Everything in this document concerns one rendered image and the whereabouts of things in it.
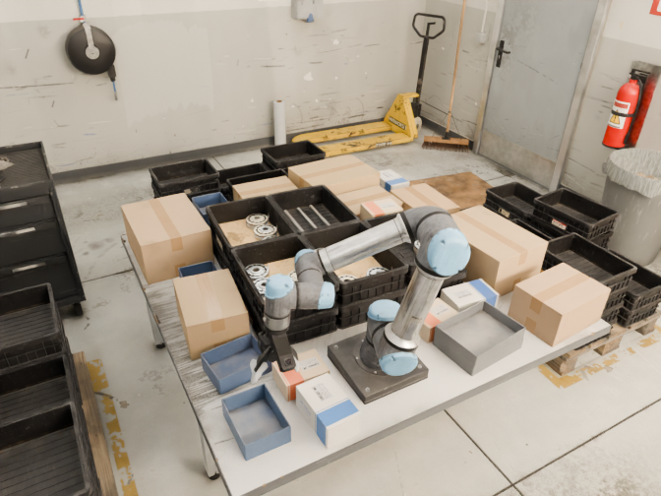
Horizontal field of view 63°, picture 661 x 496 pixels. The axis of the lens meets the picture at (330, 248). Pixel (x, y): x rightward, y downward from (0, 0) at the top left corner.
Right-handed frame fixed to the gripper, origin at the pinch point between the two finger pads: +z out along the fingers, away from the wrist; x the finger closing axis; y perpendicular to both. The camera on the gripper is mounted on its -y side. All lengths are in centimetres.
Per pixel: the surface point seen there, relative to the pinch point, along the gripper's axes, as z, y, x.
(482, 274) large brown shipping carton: -2, 25, -104
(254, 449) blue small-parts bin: 14.5, -10.4, 10.3
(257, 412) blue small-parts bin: 17.4, 4.8, 3.6
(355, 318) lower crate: 9, 29, -46
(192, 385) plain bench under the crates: 19.2, 26.1, 19.0
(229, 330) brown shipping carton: 7.7, 36.6, 2.4
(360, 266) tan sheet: -1, 48, -58
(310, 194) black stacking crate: -8, 105, -61
